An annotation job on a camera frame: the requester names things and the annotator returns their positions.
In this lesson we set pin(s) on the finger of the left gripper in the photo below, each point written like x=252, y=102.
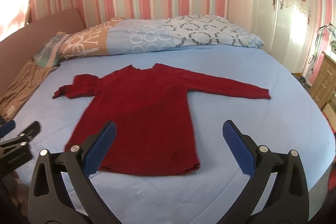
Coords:
x=27, y=135
x=6, y=127

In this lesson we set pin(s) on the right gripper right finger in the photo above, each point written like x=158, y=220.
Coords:
x=288, y=201

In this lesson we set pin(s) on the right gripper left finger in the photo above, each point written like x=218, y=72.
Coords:
x=49, y=201

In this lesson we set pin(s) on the red knit sweater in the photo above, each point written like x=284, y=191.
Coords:
x=155, y=134

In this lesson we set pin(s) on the brown bed skirt fabric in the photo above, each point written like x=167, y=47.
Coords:
x=22, y=88

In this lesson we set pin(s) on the plaid pastel pillow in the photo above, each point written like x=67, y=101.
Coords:
x=49, y=55

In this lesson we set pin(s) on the light blue bed sheet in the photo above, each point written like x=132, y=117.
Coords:
x=288, y=120

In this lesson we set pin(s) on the cardboard box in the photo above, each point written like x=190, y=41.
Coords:
x=329, y=112

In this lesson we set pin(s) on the wooden drawer cabinet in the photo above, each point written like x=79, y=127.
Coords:
x=323, y=87

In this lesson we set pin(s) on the patterned blue tan duvet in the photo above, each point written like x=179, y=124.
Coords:
x=120, y=36

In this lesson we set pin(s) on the white desk lamp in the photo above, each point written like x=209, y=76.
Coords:
x=318, y=44

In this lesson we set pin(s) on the white ornate wardrobe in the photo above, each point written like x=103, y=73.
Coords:
x=284, y=26

